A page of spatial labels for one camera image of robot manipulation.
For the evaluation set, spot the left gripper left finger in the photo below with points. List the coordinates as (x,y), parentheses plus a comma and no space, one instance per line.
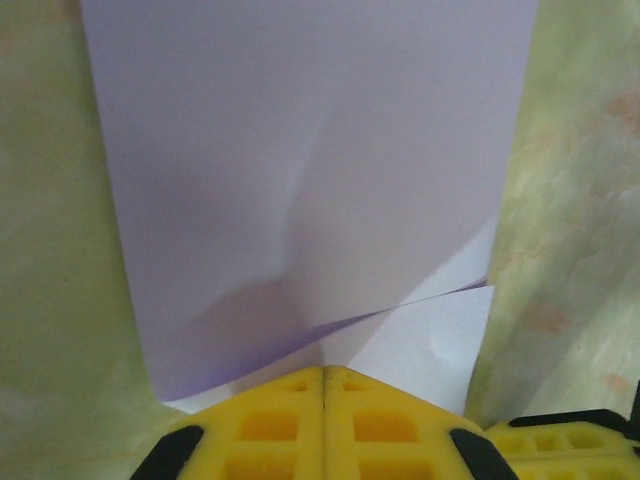
(270,430)

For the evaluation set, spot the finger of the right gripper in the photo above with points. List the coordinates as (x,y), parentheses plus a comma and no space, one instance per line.
(575,450)

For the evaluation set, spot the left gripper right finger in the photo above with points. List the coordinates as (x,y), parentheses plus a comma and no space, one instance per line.
(385,430)

